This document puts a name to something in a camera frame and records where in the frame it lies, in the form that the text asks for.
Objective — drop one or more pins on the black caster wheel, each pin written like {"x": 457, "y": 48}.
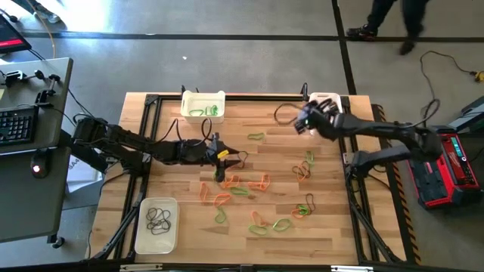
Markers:
{"x": 56, "y": 242}

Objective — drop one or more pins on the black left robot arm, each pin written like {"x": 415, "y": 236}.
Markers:
{"x": 128, "y": 138}

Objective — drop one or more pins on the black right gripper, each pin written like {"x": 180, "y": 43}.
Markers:
{"x": 317, "y": 121}

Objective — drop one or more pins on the black keyboard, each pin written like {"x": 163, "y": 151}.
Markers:
{"x": 17, "y": 126}

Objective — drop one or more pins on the grey desk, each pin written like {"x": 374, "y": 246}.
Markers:
{"x": 22, "y": 204}

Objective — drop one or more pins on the person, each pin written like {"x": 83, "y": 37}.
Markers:
{"x": 382, "y": 11}

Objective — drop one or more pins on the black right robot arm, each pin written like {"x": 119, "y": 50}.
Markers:
{"x": 378, "y": 126}

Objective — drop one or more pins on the black desk clamp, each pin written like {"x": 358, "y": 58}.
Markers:
{"x": 47, "y": 92}
{"x": 15, "y": 75}

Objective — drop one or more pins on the grey metal case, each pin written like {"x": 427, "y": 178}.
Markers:
{"x": 472, "y": 117}

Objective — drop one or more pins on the black computer mouse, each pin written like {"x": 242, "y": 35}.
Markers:
{"x": 41, "y": 162}

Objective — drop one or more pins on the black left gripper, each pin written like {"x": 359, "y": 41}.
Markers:
{"x": 193, "y": 151}

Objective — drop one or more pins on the white printed box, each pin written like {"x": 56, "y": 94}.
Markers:
{"x": 81, "y": 177}

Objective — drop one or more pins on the silver metal bracket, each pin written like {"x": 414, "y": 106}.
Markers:
{"x": 351, "y": 268}
{"x": 140, "y": 267}

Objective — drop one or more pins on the yellow plug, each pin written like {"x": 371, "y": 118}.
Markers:
{"x": 479, "y": 75}

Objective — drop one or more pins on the hazard striped edge strip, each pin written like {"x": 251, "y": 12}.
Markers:
{"x": 401, "y": 189}

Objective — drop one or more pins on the black screen with red bar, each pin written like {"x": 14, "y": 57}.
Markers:
{"x": 11, "y": 38}

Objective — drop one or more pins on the large white plastic basket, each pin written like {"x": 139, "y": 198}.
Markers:
{"x": 159, "y": 245}

